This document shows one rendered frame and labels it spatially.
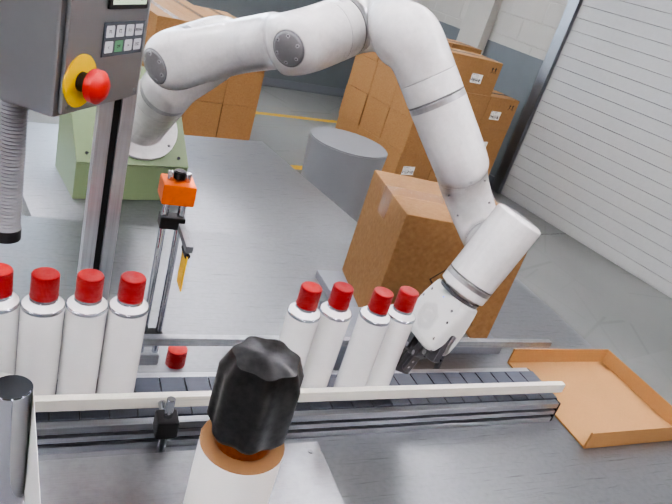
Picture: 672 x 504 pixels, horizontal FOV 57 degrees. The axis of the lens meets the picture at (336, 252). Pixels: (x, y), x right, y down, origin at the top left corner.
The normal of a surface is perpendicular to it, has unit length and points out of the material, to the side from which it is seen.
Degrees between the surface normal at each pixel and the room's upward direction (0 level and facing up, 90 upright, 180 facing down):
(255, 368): 18
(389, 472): 0
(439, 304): 68
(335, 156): 93
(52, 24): 90
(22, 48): 90
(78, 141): 45
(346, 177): 94
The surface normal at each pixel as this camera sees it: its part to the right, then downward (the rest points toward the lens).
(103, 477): 0.28, -0.86
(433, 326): -0.73, -0.34
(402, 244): 0.22, 0.48
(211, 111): 0.55, 0.50
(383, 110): -0.79, 0.05
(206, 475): -0.55, 0.22
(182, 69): -0.18, 0.56
